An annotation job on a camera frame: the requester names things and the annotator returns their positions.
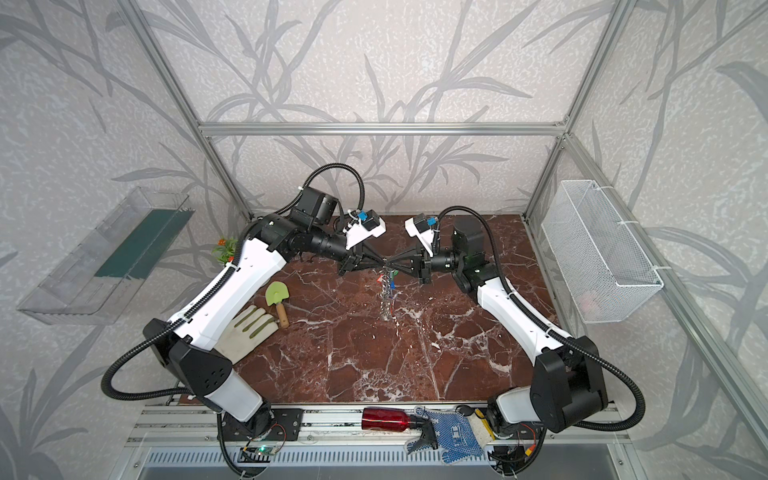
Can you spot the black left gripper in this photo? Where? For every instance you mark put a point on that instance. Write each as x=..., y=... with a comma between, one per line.
x=349, y=263

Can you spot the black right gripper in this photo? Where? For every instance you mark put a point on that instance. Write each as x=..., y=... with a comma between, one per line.
x=425, y=268

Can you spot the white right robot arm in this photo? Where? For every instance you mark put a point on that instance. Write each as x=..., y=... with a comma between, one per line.
x=568, y=384

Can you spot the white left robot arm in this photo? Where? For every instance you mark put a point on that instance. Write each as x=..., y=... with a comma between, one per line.
x=185, y=343

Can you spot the green garden trowel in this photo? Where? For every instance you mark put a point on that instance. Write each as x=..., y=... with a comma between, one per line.
x=276, y=293

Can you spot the potted artificial flower plant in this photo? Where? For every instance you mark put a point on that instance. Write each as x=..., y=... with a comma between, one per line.
x=225, y=249

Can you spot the red bottle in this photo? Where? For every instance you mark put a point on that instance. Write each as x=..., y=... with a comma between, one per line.
x=389, y=420

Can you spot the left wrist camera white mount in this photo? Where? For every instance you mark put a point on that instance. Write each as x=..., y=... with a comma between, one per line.
x=363, y=225

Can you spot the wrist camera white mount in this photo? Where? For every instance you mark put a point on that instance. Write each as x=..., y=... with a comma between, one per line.
x=423, y=228
x=363, y=225

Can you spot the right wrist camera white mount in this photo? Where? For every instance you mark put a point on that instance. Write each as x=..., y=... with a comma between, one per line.
x=423, y=228

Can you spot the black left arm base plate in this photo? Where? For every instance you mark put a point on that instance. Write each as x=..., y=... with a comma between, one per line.
x=280, y=424

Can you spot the white wire mesh basket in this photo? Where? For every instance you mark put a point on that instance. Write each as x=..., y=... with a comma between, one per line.
x=606, y=271

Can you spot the aluminium frame crossbar back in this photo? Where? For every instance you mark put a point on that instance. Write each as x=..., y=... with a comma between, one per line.
x=217, y=129

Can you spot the clear plastic wall shelf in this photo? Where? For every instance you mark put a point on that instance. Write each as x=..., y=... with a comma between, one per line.
x=94, y=284

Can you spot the aluminium frame post right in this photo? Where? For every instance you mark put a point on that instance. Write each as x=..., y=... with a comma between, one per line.
x=616, y=23

